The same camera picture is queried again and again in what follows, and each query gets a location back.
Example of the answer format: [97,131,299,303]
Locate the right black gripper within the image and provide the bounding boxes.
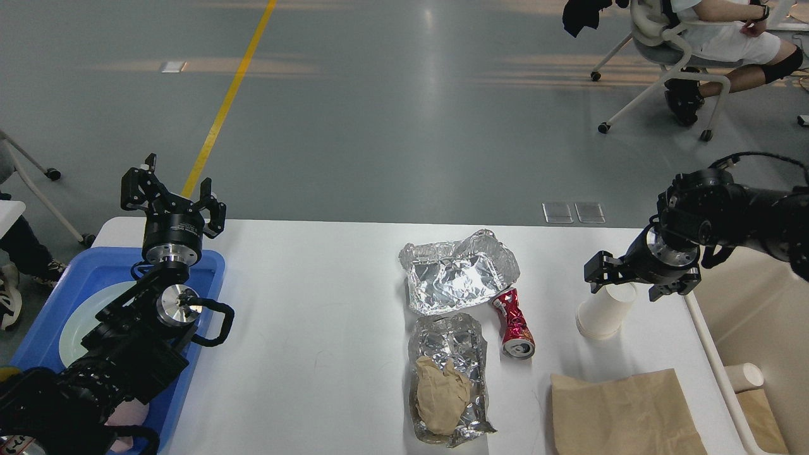
[583,226,702,302]

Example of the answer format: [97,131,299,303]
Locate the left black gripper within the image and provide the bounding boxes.
[119,154,226,266]

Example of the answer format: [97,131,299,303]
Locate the green plate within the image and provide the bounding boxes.
[58,281,135,367]

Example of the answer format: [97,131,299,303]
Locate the pink mug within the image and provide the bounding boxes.
[104,399,150,453]

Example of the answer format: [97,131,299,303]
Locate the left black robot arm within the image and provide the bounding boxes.
[2,154,234,454]

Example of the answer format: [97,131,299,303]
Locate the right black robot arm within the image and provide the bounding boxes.
[583,153,808,301]

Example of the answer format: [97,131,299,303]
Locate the blue plastic tray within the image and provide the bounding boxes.
[5,246,225,454]

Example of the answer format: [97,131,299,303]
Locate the beige plastic bin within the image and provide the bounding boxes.
[684,248,808,454]

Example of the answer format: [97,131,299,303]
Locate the left rolling chair leg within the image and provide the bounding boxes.
[1,130,96,248]

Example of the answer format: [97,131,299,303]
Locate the brown paper bag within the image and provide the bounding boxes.
[550,368,707,454]

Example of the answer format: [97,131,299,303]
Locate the paper cup inside bin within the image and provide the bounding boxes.
[724,362,765,394]

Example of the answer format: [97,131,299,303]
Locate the crushed red soda can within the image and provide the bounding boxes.
[491,287,536,360]

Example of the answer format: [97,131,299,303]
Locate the flat crumpled foil sheet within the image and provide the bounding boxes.
[408,313,496,447]

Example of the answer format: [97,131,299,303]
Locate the brown paper inside bin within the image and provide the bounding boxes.
[736,389,789,454]

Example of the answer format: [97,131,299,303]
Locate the crumpled foil tray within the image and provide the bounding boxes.
[398,229,521,316]

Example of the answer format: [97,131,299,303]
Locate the white rolling chair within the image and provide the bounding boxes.
[590,1,743,142]

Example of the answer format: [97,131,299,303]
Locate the crumpled brown paper ball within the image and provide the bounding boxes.
[416,355,471,436]

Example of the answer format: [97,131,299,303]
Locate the seated person white shorts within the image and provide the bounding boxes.
[670,1,804,93]

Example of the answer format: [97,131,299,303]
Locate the blue mug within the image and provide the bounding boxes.
[0,366,22,383]

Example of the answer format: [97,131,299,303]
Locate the black garment on chair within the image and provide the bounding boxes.
[563,0,615,37]

